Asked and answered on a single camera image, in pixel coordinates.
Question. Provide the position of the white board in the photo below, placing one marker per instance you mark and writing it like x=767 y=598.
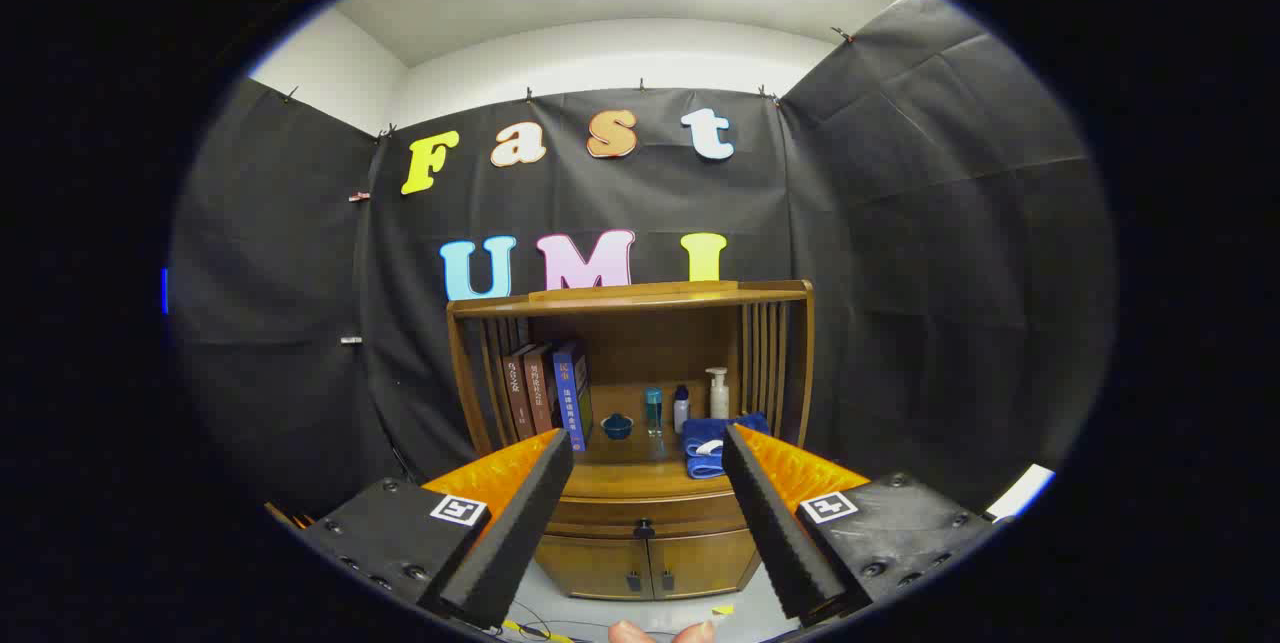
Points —
x=1022 y=490

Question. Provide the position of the wooden cabinet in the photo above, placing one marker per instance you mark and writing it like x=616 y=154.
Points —
x=640 y=343

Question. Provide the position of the wooden countertop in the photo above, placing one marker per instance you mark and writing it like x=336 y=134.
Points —
x=640 y=478

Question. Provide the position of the blue book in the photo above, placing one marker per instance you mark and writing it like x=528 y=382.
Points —
x=570 y=393

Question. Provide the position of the blue folded towel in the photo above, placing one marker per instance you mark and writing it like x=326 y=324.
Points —
x=700 y=463

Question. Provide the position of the white bottle blue cap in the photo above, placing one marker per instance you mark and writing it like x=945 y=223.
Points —
x=681 y=413

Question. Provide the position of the blue lidded teacup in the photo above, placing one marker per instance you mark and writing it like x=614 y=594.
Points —
x=617 y=427

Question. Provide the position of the white pump bottle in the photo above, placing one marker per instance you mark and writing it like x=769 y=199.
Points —
x=718 y=398

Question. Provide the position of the clear blue bottle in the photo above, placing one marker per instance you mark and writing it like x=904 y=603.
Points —
x=654 y=413

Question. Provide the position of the wooden drawer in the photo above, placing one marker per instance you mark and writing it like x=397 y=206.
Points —
x=690 y=515

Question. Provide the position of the black backdrop cloth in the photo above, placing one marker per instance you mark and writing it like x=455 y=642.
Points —
x=900 y=223

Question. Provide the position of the wooden cabinet door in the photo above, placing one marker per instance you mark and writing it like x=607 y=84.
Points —
x=600 y=568
x=700 y=563

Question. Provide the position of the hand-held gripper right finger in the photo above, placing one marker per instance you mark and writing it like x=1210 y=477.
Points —
x=780 y=533

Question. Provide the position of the brown book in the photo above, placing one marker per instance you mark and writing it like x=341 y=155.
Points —
x=518 y=393
x=540 y=388

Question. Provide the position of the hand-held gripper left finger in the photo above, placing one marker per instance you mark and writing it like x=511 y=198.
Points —
x=510 y=533

